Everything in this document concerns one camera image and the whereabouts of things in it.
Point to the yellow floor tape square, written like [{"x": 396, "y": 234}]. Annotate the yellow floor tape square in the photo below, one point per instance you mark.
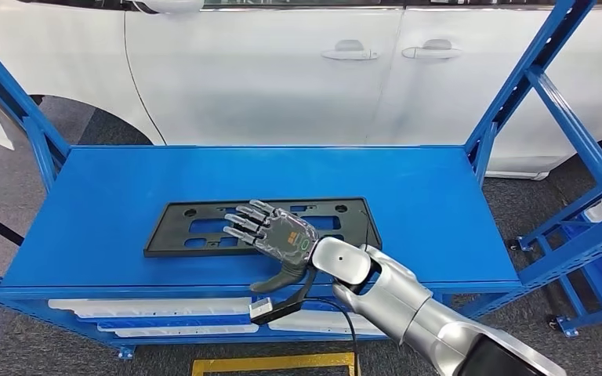
[{"x": 275, "y": 363}]

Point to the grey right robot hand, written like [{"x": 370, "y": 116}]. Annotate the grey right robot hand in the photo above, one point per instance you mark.
[{"x": 290, "y": 236}]

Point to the white car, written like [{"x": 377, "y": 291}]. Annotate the white car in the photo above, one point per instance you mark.
[{"x": 254, "y": 78}]

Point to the blue wheeled metal rack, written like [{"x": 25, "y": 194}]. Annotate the blue wheeled metal rack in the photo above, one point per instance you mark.
[{"x": 566, "y": 215}]

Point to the blue metal shelf rack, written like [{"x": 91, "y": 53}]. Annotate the blue metal shelf rack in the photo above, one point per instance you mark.
[{"x": 98, "y": 207}]

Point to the black caster wheel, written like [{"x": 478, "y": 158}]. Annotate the black caster wheel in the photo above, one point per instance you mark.
[
  {"x": 555, "y": 324},
  {"x": 514, "y": 245}
]

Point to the black plastic frame part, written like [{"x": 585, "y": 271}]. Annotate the black plastic frame part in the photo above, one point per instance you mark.
[{"x": 168, "y": 233}]

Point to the white car side mirror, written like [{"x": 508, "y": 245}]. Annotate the white car side mirror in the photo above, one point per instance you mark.
[{"x": 166, "y": 5}]

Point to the black right wrist camera bracket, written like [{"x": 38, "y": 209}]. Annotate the black right wrist camera bracket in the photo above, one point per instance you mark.
[{"x": 290, "y": 307}]

